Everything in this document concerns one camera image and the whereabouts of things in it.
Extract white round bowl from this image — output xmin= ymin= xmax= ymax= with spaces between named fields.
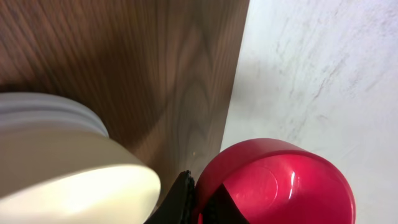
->
xmin=1 ymin=93 xmax=161 ymax=223

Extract red plastic measuring scoop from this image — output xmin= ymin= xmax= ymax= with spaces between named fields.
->
xmin=192 ymin=138 xmax=356 ymax=224

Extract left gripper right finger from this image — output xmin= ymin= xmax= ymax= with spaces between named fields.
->
xmin=201 ymin=184 xmax=249 ymax=224

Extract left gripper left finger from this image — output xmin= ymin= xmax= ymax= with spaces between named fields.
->
xmin=145 ymin=170 xmax=195 ymax=224

